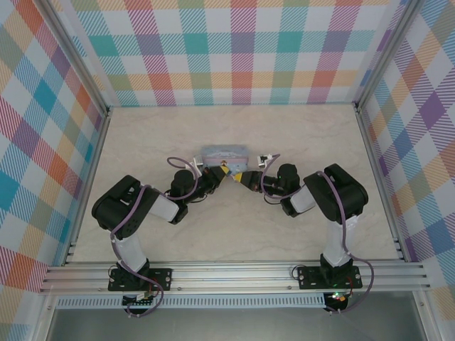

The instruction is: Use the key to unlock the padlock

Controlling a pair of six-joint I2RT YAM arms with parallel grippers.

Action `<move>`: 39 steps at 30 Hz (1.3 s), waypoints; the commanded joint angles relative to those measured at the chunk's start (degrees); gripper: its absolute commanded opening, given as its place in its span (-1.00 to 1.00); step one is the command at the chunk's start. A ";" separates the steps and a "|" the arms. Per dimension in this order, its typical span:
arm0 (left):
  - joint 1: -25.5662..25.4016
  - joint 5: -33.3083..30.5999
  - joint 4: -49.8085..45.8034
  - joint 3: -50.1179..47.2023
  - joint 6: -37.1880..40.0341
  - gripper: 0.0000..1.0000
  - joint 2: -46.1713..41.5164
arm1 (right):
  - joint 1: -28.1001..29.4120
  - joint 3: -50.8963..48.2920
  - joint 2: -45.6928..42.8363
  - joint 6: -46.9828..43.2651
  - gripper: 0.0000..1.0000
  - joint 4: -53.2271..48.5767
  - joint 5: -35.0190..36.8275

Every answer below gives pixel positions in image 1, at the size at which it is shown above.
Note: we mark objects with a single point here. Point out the aluminium frame upright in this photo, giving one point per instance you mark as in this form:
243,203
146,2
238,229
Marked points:
80,57
385,53

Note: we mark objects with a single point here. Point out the blue cartoon tin box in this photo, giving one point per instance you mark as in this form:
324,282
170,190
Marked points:
224,152

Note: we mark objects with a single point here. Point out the right black controller board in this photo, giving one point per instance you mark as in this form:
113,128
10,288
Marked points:
339,299

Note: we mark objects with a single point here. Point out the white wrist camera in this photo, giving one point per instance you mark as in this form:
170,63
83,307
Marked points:
197,162
264,160

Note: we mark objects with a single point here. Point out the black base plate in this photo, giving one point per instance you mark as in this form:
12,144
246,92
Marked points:
163,277
309,278

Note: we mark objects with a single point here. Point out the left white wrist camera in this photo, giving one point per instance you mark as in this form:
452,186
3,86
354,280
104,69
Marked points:
197,162

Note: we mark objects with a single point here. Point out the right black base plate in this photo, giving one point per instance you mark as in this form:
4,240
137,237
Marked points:
309,278

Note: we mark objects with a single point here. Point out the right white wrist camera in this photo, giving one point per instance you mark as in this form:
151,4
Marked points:
264,160

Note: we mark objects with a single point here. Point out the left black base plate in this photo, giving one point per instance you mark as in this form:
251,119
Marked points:
163,277

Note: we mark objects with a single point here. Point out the aluminium mounting rail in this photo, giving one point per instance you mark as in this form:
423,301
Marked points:
231,275

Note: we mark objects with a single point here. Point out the left black controller board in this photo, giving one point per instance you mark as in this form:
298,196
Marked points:
138,303

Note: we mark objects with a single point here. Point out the grey metal panel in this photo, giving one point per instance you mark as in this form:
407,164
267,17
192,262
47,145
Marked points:
231,327

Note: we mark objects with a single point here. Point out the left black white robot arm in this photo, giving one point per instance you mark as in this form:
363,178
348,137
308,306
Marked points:
113,206

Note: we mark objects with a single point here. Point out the black controller board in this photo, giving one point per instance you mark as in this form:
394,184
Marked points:
339,299
138,303

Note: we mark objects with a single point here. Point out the aluminium side rail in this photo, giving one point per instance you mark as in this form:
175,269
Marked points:
373,160
90,174

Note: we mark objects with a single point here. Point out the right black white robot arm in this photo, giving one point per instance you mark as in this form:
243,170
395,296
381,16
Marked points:
341,192

